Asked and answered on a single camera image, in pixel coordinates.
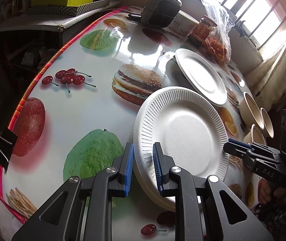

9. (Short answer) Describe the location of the red label sauce jar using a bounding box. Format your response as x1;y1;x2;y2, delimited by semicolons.
187;15;217;47

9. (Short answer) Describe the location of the plastic bag of oranges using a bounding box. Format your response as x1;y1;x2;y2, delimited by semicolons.
200;0;235;65

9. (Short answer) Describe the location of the white plastic tub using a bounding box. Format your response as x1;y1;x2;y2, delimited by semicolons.
169;10;199;37

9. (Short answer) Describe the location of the person's right hand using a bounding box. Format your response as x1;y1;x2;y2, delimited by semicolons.
259;179;286;204

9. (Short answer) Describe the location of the black portable heater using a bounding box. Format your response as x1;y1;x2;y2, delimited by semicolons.
140;0;182;28

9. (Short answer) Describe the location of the grey side shelf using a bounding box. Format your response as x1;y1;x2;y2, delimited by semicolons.
0;0;120;32

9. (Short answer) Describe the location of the black binder clip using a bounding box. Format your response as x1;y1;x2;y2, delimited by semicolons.
0;128;18;171

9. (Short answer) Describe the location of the white paper plate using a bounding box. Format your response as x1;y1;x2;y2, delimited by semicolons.
175;48;227;106
132;86;230;184
132;130;175;212

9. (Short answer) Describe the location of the beige paper bowl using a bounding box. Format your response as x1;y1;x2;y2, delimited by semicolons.
239;91;264;130
243;124;266;145
260;108;274;138

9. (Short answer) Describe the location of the patterned cream curtain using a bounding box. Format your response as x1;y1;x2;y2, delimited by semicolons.
245;44;286;111

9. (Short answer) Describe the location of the black white striped box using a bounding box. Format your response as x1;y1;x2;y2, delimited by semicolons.
27;0;111;17

